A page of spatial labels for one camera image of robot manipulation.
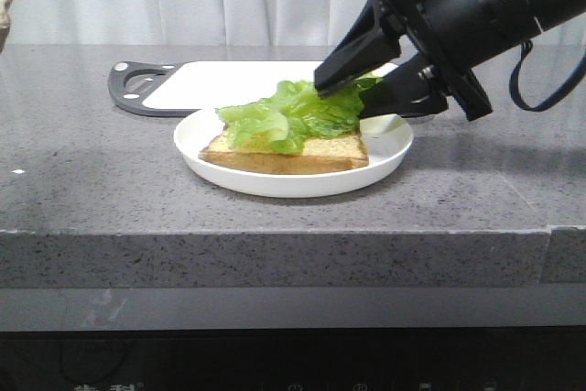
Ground white cutting board grey rim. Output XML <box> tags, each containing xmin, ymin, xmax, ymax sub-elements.
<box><xmin>106</xmin><ymin>60</ymin><xmax>438</xmax><ymax>119</ymax></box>

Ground green lettuce leaf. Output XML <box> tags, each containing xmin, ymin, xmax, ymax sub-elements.
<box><xmin>216</xmin><ymin>74</ymin><xmax>381</xmax><ymax>155</ymax></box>

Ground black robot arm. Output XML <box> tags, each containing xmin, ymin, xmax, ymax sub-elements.
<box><xmin>314</xmin><ymin>0</ymin><xmax>585</xmax><ymax>120</ymax></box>

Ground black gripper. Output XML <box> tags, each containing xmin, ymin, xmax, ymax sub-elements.
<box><xmin>314</xmin><ymin>0</ymin><xmax>492</xmax><ymax>121</ymax></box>

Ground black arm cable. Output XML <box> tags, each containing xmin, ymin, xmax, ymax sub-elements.
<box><xmin>508</xmin><ymin>38</ymin><xmax>586</xmax><ymax>113</ymax></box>

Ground white round plate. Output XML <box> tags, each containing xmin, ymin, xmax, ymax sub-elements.
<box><xmin>173</xmin><ymin>109</ymin><xmax>414</xmax><ymax>198</ymax></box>

